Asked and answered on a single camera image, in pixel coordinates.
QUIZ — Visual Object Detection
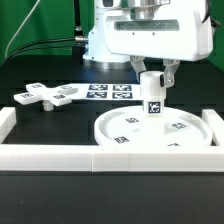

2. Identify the black vertical post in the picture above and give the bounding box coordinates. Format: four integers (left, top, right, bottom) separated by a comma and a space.
73, 0, 83, 36

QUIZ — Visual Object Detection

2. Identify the white cross-shaped table base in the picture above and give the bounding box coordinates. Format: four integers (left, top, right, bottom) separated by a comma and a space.
14, 83, 78, 112

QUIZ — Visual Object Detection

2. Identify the white left fence bar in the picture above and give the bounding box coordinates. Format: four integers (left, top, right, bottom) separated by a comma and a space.
0, 107, 16, 144

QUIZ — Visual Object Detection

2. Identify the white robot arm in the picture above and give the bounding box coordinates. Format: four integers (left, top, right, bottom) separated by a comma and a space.
84, 0, 213, 87

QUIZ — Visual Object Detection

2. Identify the black cable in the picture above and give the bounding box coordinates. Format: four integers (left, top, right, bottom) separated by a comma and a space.
1, 36, 89, 66

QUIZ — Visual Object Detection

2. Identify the white front fence bar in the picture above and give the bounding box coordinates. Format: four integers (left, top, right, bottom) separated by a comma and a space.
0, 144, 224, 172

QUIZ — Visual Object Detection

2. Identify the white round table top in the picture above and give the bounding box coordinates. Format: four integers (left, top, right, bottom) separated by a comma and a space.
94, 106, 212, 148

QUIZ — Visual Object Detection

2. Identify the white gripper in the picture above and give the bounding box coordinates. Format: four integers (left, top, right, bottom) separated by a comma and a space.
104, 4, 213, 88

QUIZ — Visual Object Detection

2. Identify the white marker sheet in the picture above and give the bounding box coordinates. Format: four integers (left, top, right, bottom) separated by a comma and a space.
71, 83, 141, 101

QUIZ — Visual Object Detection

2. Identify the white cable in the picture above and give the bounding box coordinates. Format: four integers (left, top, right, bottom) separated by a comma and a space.
4, 0, 42, 60

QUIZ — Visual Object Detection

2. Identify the white right fence bar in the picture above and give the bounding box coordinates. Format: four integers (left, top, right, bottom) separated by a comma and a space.
202, 109, 224, 146

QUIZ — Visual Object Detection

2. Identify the white fence bar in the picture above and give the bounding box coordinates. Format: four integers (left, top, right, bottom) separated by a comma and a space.
0, 144, 224, 172
0, 107, 16, 144
202, 109, 224, 146

